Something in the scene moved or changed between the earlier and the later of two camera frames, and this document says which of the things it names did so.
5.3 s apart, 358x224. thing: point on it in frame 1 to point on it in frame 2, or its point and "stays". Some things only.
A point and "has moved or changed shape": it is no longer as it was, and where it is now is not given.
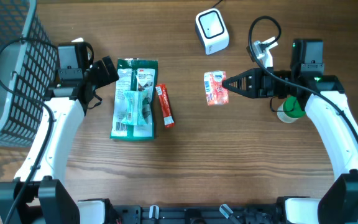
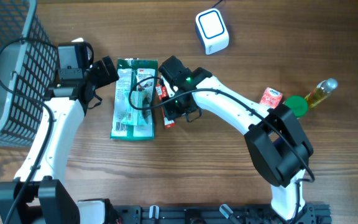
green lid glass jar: (290, 111) stays
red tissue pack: (216, 94) has moved or changed shape
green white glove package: (133, 104) stays
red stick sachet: (166, 106) stays
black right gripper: (259, 84) to (170, 112)
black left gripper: (102, 78) stays
